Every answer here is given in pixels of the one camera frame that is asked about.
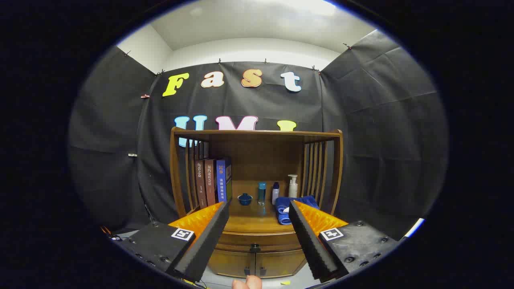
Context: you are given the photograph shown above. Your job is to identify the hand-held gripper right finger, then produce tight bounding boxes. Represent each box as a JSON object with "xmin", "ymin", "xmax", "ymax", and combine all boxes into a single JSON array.
[{"xmin": 288, "ymin": 200, "xmax": 402, "ymax": 283}]

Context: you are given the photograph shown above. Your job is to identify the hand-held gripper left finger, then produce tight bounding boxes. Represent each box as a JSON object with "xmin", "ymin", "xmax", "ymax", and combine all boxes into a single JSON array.
[{"xmin": 116, "ymin": 199, "xmax": 233, "ymax": 283}]

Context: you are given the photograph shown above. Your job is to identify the wooden drawer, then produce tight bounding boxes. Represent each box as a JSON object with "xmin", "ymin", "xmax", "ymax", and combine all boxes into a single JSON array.
[{"xmin": 215, "ymin": 230, "xmax": 302, "ymax": 253}]

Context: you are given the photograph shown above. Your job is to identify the wooden cabinet door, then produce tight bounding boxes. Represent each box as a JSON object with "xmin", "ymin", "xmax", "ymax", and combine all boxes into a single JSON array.
[
  {"xmin": 208, "ymin": 250, "xmax": 254, "ymax": 278},
  {"xmin": 256, "ymin": 249, "xmax": 307, "ymax": 278}
]

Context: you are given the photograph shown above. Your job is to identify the wooden countertop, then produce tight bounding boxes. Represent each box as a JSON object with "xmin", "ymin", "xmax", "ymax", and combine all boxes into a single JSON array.
[{"xmin": 185, "ymin": 180, "xmax": 322, "ymax": 234}]

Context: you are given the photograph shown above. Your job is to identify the wooden cabinet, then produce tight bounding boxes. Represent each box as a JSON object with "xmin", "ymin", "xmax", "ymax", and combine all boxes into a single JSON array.
[{"xmin": 169, "ymin": 127, "xmax": 344, "ymax": 279}]

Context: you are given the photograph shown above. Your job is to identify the blue folded towel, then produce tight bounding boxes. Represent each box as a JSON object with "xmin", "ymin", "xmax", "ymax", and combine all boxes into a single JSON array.
[{"xmin": 275, "ymin": 195, "xmax": 319, "ymax": 225}]

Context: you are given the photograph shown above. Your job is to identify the dark brown book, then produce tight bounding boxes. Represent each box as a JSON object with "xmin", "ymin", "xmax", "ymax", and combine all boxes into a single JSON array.
[{"xmin": 195, "ymin": 161, "xmax": 208, "ymax": 208}]

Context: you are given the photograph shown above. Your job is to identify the reddish brown book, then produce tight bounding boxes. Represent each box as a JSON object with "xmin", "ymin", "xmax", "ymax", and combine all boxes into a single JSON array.
[{"xmin": 204, "ymin": 159, "xmax": 219, "ymax": 206}]

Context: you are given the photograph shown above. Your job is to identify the blue book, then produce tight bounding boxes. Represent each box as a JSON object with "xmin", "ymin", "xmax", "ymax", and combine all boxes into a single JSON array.
[{"xmin": 216, "ymin": 158, "xmax": 233, "ymax": 203}]

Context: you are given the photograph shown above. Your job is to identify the white panel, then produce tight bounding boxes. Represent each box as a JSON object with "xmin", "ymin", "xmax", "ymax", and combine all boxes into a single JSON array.
[{"xmin": 404, "ymin": 218, "xmax": 425, "ymax": 238}]

